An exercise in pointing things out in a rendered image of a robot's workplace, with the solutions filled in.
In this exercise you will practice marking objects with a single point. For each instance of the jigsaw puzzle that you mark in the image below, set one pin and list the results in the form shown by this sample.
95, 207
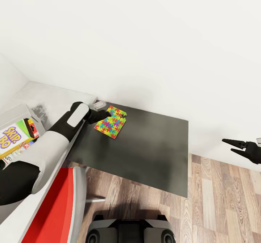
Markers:
112, 125

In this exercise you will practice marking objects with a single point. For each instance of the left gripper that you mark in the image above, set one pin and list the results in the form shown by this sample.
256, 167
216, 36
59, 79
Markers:
99, 115

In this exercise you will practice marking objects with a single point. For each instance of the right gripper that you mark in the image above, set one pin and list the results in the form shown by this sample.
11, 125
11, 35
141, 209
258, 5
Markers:
252, 152

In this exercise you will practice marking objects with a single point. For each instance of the board game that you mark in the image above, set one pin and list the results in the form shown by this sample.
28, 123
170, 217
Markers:
11, 156
15, 136

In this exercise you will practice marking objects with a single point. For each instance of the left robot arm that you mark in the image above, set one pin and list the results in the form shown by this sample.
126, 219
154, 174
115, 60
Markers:
29, 172

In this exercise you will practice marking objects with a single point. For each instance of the toy box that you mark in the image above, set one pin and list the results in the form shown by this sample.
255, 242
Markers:
22, 111

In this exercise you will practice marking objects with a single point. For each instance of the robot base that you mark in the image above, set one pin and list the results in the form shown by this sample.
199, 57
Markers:
130, 231

